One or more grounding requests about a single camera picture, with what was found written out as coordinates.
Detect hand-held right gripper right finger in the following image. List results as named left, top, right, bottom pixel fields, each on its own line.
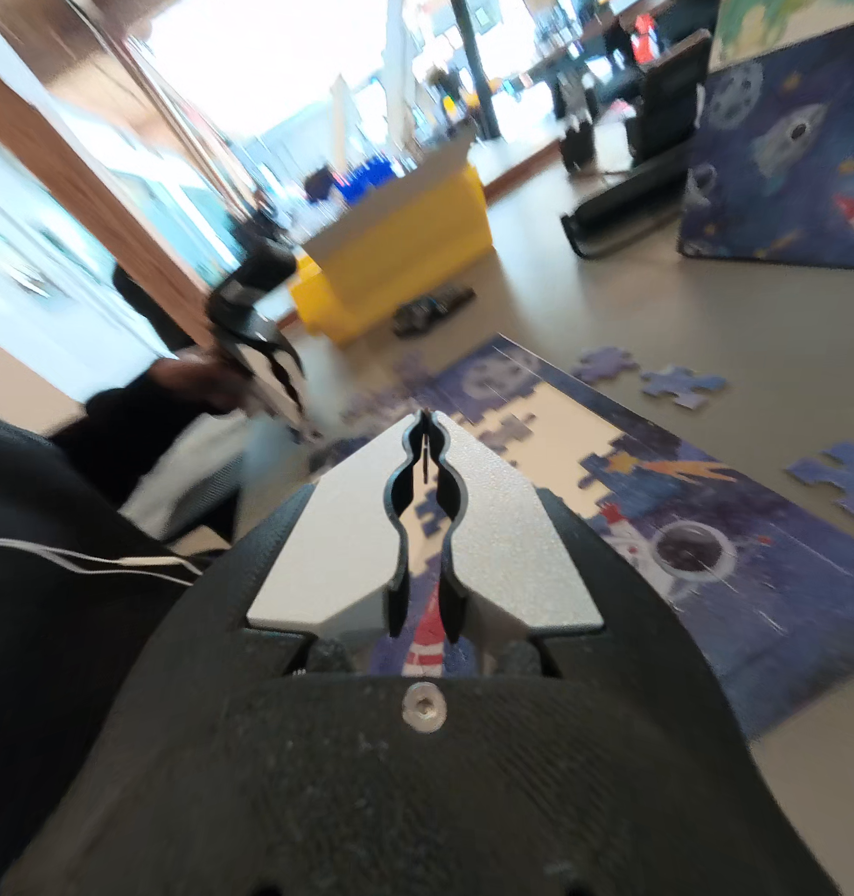
left=433, top=409, right=604, bottom=641

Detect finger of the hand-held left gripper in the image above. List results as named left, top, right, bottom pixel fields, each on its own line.
left=240, top=342, right=307, bottom=433
left=272, top=338, right=309, bottom=415

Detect person's left forearm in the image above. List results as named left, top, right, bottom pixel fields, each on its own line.
left=49, top=364, right=218, bottom=505

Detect small black device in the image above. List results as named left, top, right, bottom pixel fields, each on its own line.
left=560, top=115, right=596, bottom=175

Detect yellow box with white flap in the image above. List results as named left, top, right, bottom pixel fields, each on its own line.
left=287, top=129, right=494, bottom=345

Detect person's left hand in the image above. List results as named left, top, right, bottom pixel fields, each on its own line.
left=153, top=352, right=251, bottom=414

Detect black flat device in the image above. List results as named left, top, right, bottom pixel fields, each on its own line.
left=392, top=283, right=478, bottom=339

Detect joined blue puzzle pieces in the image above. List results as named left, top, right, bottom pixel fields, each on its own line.
left=786, top=441, right=854, bottom=522

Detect space jigsaw puzzle tray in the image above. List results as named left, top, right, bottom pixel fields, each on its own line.
left=308, top=335, right=854, bottom=739

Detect wooden pillar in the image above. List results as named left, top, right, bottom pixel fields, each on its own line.
left=0, top=56, right=218, bottom=330

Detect dark metal post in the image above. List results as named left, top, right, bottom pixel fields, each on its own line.
left=449, top=0, right=504, bottom=141

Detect blue container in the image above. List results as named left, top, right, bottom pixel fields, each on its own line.
left=332, top=155, right=408, bottom=205

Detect purple starry puzzle piece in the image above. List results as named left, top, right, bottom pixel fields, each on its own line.
left=570, top=348, right=639, bottom=385

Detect blue and white puzzle piece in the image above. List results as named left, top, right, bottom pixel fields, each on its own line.
left=640, top=365, right=728, bottom=410

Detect white cable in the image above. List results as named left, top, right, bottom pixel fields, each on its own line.
left=0, top=535, right=204, bottom=585

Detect long black case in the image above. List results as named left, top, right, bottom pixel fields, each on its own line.
left=560, top=150, right=690, bottom=261

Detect illustrated puzzle box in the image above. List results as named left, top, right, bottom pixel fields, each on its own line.
left=679, top=0, right=854, bottom=270

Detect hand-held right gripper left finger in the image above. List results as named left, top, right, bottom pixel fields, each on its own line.
left=246, top=409, right=429, bottom=638

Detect joined satellite puzzle piece cluster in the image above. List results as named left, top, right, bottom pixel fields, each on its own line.
left=413, top=409, right=538, bottom=540

